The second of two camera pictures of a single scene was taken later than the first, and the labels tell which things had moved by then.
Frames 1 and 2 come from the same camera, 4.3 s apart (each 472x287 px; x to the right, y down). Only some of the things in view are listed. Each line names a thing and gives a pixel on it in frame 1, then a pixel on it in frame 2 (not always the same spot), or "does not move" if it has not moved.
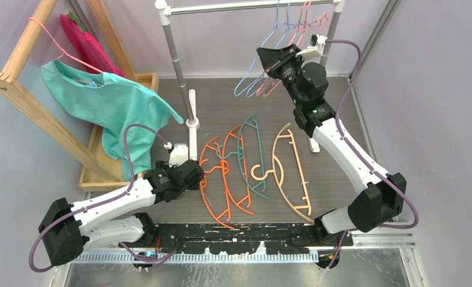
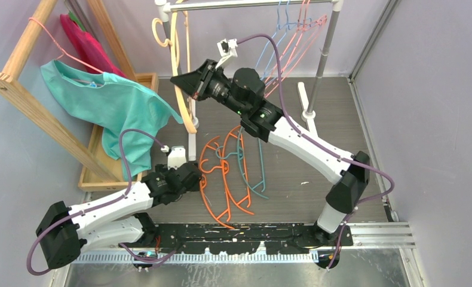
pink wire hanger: x=300 y=27 -> x=313 y=23
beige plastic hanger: x=288 y=174 -> x=173 y=42
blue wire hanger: x=260 y=78 -> x=278 y=27
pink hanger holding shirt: x=31 y=18 does not move
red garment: x=89 y=49 does not move
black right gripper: x=274 y=60 -> x=196 y=83
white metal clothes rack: x=164 y=8 does not move
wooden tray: x=91 y=179 does not move
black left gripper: x=165 y=165 does not move
